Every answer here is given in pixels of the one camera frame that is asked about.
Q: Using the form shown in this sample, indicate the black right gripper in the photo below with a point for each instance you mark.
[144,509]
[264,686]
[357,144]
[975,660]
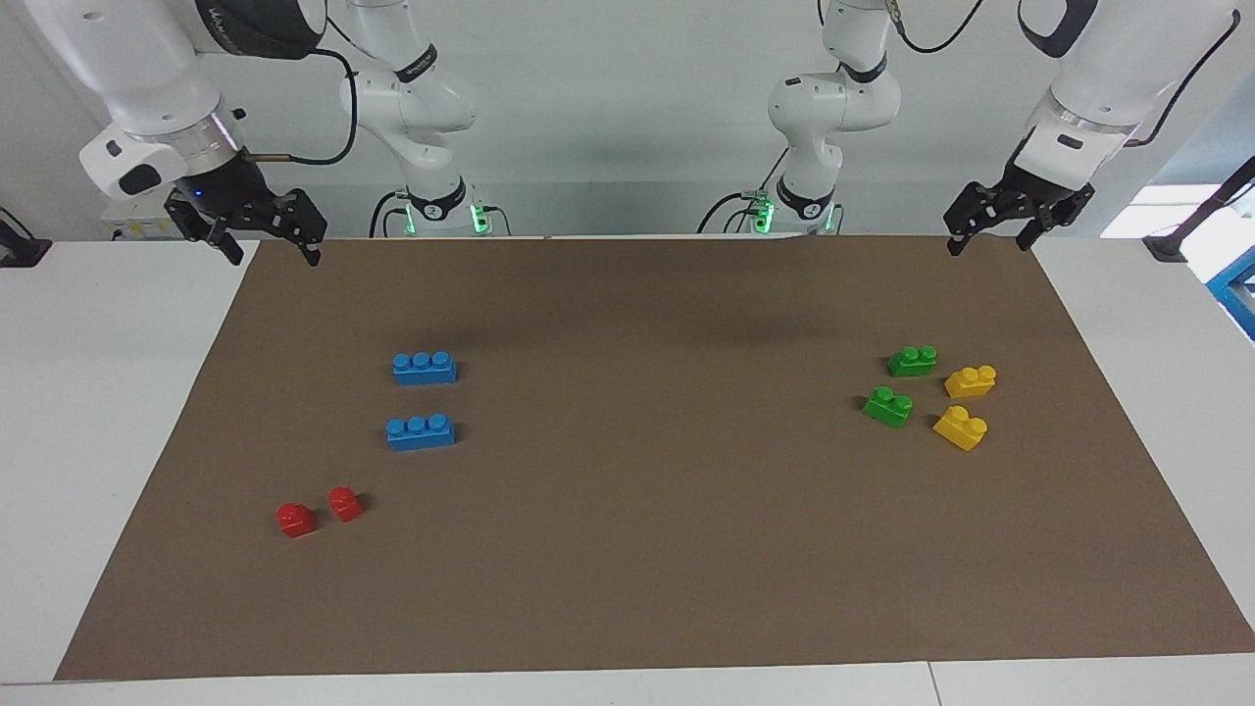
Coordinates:
[225,188]

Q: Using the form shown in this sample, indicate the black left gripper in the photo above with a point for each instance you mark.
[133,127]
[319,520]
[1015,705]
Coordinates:
[1034,188]

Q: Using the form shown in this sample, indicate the green two-stud toy brick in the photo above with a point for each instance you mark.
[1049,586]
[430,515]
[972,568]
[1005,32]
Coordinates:
[887,408]
[912,364]

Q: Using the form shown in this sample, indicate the blue three-stud toy brick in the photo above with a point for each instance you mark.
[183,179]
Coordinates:
[420,434]
[424,370]

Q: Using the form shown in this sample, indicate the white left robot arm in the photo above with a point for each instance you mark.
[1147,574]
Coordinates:
[1118,78]

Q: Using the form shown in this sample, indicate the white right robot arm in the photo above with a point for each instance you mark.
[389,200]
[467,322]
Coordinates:
[147,69]

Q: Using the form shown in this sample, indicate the white power strip box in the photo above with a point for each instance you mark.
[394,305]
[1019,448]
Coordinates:
[132,224]

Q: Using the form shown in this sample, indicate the yellow two-stud toy brick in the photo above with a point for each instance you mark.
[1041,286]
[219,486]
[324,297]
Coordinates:
[961,429]
[971,382]

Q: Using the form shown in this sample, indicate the black table clamp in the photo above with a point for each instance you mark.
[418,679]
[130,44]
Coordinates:
[20,250]

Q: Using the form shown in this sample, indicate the red one-stud toy brick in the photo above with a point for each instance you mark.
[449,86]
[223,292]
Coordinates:
[345,505]
[295,522]

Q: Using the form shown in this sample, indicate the brown paper table mat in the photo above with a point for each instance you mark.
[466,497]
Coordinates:
[627,539]

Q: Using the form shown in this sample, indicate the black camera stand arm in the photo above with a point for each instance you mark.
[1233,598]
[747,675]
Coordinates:
[1172,243]

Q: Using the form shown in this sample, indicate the blue metal frame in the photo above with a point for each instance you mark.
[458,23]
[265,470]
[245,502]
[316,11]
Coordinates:
[1237,289]

